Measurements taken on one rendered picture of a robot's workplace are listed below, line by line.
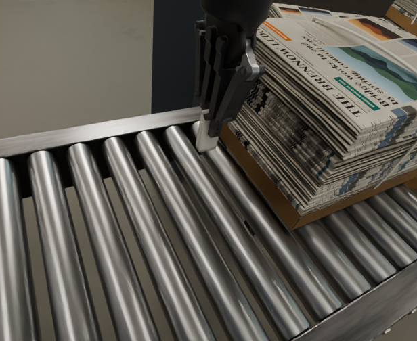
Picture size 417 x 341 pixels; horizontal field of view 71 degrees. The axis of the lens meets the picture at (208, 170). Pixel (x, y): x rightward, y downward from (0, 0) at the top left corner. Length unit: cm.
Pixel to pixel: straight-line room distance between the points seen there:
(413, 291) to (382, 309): 7
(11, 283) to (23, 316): 5
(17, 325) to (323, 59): 52
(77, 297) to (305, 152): 36
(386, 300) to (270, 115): 33
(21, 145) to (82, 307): 33
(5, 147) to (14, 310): 30
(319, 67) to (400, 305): 37
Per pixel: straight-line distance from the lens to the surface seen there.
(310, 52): 49
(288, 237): 51
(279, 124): 48
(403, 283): 58
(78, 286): 45
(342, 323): 49
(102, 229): 48
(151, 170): 56
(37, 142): 63
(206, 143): 45
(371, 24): 73
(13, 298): 46
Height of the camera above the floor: 120
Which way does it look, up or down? 46 degrees down
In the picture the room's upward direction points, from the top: 13 degrees clockwise
